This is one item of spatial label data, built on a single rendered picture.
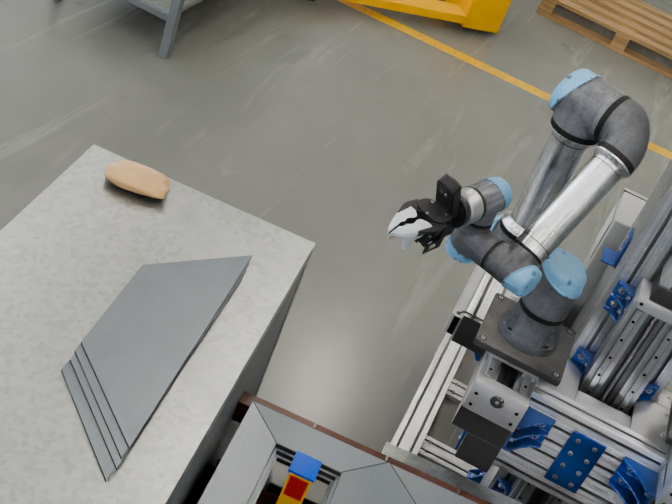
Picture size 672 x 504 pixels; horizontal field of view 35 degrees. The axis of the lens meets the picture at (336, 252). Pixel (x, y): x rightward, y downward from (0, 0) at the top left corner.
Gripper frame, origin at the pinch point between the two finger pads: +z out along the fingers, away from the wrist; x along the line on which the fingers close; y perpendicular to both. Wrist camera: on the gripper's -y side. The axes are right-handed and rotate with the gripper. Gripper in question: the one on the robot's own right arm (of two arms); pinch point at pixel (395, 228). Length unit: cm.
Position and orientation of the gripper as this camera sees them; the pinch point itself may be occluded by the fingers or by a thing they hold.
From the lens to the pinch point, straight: 206.0
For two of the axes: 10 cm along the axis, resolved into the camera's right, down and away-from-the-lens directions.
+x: -6.5, -6.5, 4.1
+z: -7.0, 2.8, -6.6
